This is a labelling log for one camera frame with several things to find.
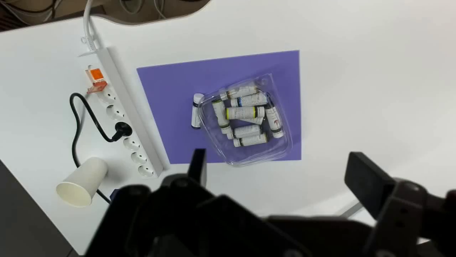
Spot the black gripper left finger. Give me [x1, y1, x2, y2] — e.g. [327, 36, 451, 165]
[187, 148, 207, 186]

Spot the white paper cup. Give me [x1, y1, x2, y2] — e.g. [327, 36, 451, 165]
[56, 156, 109, 206]

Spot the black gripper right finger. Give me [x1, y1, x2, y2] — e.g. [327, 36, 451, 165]
[345, 151, 396, 218]

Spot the white battery lower middle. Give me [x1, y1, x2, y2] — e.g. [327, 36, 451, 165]
[234, 124, 261, 138]

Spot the purple paper mat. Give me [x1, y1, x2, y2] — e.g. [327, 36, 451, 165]
[137, 51, 302, 164]

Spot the black plug with cable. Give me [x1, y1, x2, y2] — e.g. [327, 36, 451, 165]
[69, 91, 134, 204]

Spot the clear plastic tray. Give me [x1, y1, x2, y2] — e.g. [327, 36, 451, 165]
[201, 72, 295, 165]

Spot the white battery bottom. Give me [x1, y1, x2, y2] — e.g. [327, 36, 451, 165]
[234, 134, 268, 146]

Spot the white battery right upright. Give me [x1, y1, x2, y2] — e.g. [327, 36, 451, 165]
[267, 106, 284, 138]

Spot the white power strip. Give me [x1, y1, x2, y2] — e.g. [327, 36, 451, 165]
[79, 48, 166, 178]

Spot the white battery yellow band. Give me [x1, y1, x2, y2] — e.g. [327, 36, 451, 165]
[225, 106, 265, 119]

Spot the white battery left upright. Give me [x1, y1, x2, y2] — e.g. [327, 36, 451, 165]
[213, 99, 230, 126]

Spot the white battery outside tray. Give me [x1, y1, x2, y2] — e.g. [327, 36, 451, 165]
[191, 92, 204, 128]

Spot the white battery top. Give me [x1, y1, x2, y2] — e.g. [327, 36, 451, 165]
[227, 84, 258, 98]

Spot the white power strip cable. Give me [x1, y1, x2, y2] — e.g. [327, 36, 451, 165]
[80, 0, 104, 51]

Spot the white battery upright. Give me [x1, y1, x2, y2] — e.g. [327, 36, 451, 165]
[213, 99, 230, 126]
[267, 106, 284, 138]

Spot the white battery blue band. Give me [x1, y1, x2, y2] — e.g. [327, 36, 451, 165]
[231, 92, 268, 106]

